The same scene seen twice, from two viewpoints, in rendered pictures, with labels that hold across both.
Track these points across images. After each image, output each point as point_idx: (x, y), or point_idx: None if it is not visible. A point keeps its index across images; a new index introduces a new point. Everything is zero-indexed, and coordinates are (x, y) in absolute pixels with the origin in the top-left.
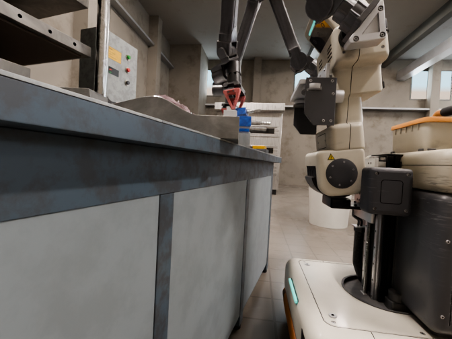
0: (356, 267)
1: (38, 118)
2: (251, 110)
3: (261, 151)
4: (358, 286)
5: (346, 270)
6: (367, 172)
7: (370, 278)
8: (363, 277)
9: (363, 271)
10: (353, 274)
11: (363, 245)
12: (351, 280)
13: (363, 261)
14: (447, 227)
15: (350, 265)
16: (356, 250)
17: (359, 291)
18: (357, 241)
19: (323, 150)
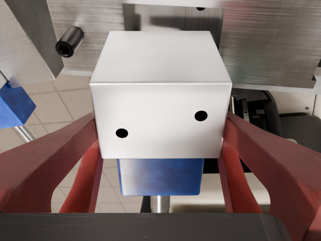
0: (266, 107)
1: None
2: (150, 202)
3: (312, 93)
4: (247, 95)
5: (288, 92)
6: (147, 209)
7: (236, 112)
8: (242, 107)
9: (244, 112)
10: (278, 98)
11: (298, 136)
12: (264, 92)
13: (247, 120)
14: (142, 199)
15: (312, 101)
16: (268, 123)
17: (232, 93)
18: (270, 132)
19: (171, 211)
